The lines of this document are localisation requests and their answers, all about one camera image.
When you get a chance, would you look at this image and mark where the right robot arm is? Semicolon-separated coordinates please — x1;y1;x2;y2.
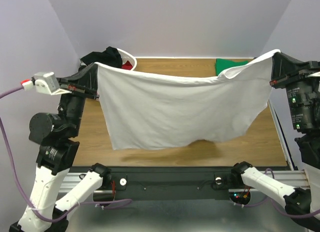
230;52;320;232

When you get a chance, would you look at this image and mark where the aluminium frame rail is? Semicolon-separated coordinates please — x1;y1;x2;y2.
57;99;312;193

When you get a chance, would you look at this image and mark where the folded green t-shirt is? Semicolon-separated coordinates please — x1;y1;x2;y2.
215;58;249;76

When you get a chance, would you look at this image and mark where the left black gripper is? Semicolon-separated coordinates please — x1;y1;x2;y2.
60;61;104;133

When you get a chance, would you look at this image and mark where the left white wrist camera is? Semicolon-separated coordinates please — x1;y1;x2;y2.
32;72;71;95

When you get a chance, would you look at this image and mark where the white plastic basket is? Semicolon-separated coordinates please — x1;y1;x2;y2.
117;48;138;70

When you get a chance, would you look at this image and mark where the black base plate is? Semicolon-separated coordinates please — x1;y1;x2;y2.
82;166;261;202

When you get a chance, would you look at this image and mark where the white t-shirt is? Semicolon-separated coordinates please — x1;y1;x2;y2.
97;50;276;150

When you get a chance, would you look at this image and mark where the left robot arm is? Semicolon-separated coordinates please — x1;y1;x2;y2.
9;63;112;232

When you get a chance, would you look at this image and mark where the dark red t-shirt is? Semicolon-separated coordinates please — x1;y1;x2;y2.
121;60;133;70

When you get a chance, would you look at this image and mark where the black t-shirt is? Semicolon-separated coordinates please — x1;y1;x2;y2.
78;46;123;71

